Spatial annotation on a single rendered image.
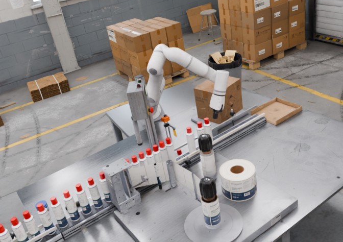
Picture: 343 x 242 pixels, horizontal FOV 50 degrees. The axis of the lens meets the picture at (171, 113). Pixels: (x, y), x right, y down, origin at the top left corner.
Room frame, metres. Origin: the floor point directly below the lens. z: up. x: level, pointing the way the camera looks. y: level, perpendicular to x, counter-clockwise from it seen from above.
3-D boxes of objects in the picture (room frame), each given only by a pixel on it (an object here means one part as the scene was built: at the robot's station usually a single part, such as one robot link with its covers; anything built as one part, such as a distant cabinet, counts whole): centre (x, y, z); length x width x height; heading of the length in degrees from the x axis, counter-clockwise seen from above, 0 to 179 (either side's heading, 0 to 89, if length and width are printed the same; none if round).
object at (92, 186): (1.76, 0.53, 0.98); 0.05 x 0.05 x 0.20
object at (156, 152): (1.99, 0.14, 0.98); 0.05 x 0.05 x 0.20
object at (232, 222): (1.44, -0.11, 0.89); 0.31 x 0.31 x 0.01
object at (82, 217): (2.05, 0.04, 0.86); 1.65 x 0.08 x 0.04; 120
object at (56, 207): (1.65, 0.73, 0.98); 0.05 x 0.05 x 0.20
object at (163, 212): (1.60, -0.07, 0.86); 0.80 x 0.67 x 0.05; 120
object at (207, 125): (2.21, -0.23, 0.98); 0.05 x 0.05 x 0.20
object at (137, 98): (2.07, 0.18, 1.38); 0.17 x 0.10 x 0.19; 175
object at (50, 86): (6.13, 2.02, 0.11); 0.65 x 0.54 x 0.22; 111
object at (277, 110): (2.55, -0.82, 0.85); 0.30 x 0.26 x 0.04; 120
